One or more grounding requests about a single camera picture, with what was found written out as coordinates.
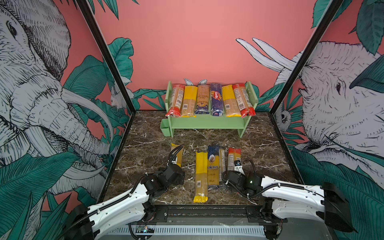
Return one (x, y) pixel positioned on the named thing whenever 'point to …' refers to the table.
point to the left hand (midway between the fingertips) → (177, 170)
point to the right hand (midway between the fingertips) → (233, 181)
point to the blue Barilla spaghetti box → (216, 100)
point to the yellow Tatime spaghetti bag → (179, 156)
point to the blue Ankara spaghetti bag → (213, 165)
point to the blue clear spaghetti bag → (222, 163)
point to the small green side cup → (164, 127)
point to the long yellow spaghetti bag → (201, 177)
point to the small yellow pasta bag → (203, 99)
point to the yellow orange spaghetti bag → (231, 107)
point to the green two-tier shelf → (210, 122)
